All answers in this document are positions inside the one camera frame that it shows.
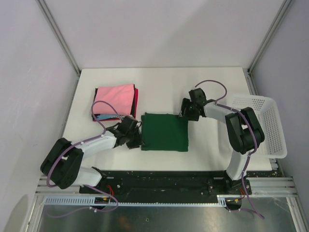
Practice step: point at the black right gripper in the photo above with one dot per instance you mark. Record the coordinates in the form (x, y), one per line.
(186, 103)

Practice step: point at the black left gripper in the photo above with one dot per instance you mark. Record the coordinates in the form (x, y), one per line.
(138, 141)

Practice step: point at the green t shirt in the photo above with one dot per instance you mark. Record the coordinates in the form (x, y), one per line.
(164, 132)

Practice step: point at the black printed t shirt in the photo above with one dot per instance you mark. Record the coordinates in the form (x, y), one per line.
(103, 111)

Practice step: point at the red t shirt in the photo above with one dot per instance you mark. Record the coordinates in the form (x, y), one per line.
(135, 102)

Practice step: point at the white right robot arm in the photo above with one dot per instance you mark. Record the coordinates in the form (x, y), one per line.
(244, 131)

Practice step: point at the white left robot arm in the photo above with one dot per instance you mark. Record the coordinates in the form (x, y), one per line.
(63, 164)

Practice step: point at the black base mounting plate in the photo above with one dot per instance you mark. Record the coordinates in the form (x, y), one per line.
(212, 182)

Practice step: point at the white perforated plastic basket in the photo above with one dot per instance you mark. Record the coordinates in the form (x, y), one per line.
(266, 111)

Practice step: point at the left aluminium frame post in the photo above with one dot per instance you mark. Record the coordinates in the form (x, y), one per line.
(43, 6)

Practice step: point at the aluminium frame post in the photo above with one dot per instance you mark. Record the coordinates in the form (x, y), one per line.
(43, 6)
(279, 18)

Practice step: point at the right aluminium frame post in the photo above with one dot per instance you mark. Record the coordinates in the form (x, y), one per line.
(279, 18)

